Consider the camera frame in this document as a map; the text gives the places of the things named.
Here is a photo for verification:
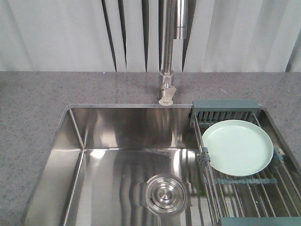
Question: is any light green round plate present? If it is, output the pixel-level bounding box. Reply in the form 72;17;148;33
202;120;274;177

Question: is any grey-blue dish drying rack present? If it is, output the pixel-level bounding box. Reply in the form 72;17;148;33
190;99;301;226

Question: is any stainless steel sink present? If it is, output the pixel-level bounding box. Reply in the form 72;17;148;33
22;105;206;226

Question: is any round steel sink drain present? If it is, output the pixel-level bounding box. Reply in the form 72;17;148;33
140;173;189;216

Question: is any chrome faucet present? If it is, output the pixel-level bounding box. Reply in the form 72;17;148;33
158;0;189;106

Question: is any white curtain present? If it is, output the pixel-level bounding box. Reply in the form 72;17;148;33
0;0;301;72

